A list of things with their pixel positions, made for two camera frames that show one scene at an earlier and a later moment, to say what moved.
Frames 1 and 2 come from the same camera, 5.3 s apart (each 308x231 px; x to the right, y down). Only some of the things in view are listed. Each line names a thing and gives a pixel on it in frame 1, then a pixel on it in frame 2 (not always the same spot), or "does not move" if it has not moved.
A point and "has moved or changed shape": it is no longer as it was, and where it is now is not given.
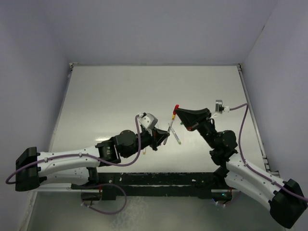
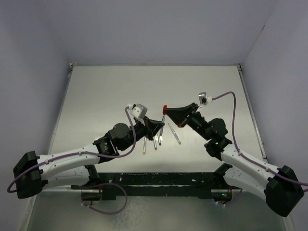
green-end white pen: x=176 y=136 does not move
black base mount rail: x=113 y=186 does not move
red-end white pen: x=173 y=118 -> x=163 y=121
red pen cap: x=176 y=106 has moved or changed shape
